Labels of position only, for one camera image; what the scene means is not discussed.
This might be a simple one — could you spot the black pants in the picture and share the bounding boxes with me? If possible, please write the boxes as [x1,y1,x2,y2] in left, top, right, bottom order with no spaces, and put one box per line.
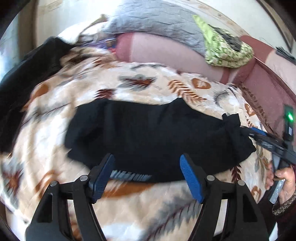
[64,98,255,183]

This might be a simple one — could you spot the right forearm red sleeve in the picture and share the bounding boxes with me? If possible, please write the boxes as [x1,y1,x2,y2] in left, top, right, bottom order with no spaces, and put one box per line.
[272,192,296,240]

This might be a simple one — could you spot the right hand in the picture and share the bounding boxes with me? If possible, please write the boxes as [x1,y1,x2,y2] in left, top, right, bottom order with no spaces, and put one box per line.
[265,165,296,205]

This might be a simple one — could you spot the cream leaf-pattern blanket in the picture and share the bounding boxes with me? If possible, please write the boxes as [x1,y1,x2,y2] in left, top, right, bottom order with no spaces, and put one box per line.
[1,48,271,240]

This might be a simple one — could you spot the pink maroon bed sheet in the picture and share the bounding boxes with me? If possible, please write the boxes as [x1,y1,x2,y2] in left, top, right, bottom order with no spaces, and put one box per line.
[115,32,295,137]

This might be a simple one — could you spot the grey cloth on bed edge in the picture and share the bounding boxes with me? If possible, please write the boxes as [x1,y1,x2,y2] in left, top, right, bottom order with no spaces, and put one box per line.
[276,47,296,64]

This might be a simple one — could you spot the green patterned cloth bundle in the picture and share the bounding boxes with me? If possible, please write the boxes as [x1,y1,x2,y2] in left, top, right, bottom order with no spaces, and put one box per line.
[193,15,254,68]

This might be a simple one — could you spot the dark grey folded cloth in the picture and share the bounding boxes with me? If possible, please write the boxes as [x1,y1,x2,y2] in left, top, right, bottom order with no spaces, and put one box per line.
[213,27,242,52]

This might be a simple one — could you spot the black garment pile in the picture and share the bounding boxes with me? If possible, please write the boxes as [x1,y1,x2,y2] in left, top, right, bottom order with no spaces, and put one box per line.
[1,37,74,153]

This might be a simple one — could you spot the grey quilted pillow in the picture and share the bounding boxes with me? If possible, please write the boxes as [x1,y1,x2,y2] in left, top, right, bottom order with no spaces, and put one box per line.
[102,1,206,56]

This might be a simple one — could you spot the white cloth at headboard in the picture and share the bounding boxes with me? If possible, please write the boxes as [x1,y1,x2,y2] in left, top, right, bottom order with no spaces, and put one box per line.
[58,22,106,45]

